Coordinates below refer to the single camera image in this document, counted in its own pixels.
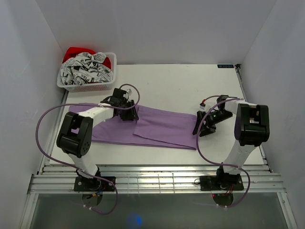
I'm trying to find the black white printed garment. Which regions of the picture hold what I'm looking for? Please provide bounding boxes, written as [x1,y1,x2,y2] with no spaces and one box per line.
[60,52,113,86]

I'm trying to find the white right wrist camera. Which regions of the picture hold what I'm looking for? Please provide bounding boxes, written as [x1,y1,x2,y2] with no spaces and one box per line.
[199,99,206,110]

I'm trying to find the white plastic laundry basket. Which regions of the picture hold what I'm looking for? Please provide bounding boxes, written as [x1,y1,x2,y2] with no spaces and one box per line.
[57,52,117,92]

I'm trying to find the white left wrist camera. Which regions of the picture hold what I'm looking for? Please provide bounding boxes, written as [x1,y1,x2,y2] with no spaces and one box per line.
[123,88,132,100]

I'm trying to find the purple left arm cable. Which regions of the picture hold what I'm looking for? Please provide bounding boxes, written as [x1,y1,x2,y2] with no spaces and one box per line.
[35,83,141,215]

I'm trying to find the red garment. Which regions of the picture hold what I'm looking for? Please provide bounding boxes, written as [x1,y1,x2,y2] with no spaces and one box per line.
[62,47,112,69]

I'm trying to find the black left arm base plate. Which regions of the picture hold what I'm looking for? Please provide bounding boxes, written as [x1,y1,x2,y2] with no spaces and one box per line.
[73,177,116,192]

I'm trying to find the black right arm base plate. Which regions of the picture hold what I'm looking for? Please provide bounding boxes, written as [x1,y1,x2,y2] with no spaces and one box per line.
[200,175,244,191]

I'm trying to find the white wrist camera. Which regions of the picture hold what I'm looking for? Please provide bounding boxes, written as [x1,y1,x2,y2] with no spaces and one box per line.
[199,99,206,110]
[123,88,132,100]

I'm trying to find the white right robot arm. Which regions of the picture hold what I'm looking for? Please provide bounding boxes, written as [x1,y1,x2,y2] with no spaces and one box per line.
[193,95,270,192]

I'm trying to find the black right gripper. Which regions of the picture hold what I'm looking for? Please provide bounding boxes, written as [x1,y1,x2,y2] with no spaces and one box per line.
[193,110,233,137]

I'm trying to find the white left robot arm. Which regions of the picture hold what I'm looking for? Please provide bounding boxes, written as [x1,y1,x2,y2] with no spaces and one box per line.
[56,88,139,191]

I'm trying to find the dark table label sticker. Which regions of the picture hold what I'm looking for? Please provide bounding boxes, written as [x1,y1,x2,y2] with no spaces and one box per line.
[217,64,234,69]

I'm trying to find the purple trousers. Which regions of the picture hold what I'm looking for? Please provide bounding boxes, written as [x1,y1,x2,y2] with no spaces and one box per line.
[68,102,200,151]

